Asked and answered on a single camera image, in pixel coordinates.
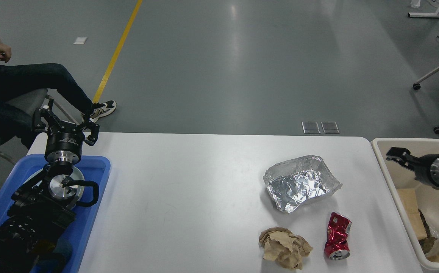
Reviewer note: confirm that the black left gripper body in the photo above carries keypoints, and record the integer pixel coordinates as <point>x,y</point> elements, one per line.
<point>64,142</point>

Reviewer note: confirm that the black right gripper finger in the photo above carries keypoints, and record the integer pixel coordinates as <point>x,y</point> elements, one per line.
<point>402,157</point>

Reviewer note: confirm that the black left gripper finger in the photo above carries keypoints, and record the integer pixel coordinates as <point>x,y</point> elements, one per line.
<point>93,127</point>
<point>45,121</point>

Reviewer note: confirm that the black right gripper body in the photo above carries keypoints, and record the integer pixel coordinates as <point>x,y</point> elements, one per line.
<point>426,170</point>

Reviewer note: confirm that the brown paper bag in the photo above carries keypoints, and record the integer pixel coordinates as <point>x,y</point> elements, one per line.
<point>410,204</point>

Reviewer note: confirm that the aluminium foil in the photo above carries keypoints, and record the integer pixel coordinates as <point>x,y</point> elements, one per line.
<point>299,182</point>

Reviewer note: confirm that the crushed red can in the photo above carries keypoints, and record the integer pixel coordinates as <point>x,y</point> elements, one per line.
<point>338,230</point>

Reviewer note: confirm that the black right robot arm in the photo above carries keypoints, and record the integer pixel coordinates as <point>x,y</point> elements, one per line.
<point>424,168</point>

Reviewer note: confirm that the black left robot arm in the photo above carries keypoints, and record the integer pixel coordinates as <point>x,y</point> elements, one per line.
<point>42,207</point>

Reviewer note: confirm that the beige plastic bin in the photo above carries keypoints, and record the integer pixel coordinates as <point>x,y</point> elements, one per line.
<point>398,177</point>

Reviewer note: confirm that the seated person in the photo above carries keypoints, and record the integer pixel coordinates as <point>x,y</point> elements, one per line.
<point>22,79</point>

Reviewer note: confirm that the floor outlet plate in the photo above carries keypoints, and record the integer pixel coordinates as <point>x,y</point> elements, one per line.
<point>316,128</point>

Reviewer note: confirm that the crumpled brown paper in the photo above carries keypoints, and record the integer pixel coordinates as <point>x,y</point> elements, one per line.
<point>282,246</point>

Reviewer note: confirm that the white desk frame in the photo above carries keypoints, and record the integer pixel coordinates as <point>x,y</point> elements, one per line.
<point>424,9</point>

